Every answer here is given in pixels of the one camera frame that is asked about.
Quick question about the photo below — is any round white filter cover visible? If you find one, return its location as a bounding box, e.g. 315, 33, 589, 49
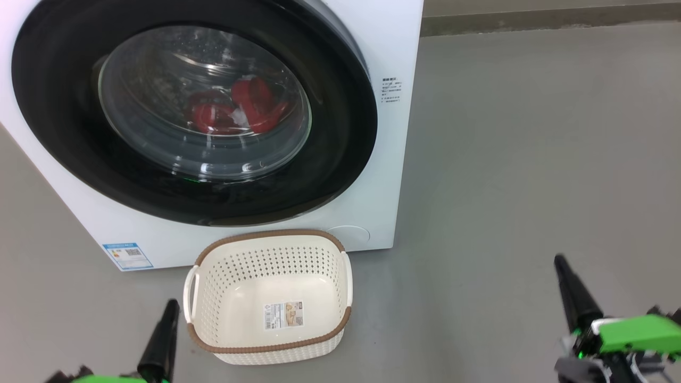
326, 226, 370, 251

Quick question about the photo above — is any black glass washing machine door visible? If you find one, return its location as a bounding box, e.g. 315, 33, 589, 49
12, 0, 378, 227

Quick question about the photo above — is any blue energy label sticker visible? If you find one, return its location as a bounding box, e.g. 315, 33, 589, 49
102, 243, 154, 271

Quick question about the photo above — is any printed product label sticker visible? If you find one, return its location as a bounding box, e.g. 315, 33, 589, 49
264, 301, 304, 330

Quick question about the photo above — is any stainless steel washing machine drum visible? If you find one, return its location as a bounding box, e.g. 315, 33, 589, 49
98, 26, 312, 181

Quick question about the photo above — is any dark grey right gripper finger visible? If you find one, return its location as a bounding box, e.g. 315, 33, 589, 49
553, 254, 605, 334

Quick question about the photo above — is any red and white garment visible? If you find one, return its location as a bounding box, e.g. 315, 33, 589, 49
187, 77, 290, 135

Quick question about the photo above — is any white front-load washing machine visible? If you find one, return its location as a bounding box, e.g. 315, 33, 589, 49
0, 0, 425, 272

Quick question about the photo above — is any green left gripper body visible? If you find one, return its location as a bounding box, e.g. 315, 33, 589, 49
45, 365, 145, 383

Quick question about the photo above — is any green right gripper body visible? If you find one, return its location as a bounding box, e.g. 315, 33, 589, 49
555, 306, 681, 383

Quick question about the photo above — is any cream perforated basket brown rim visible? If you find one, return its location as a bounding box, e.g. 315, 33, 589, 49
183, 229, 353, 365

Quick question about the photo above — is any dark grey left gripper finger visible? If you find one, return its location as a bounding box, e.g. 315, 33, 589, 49
137, 299, 180, 383

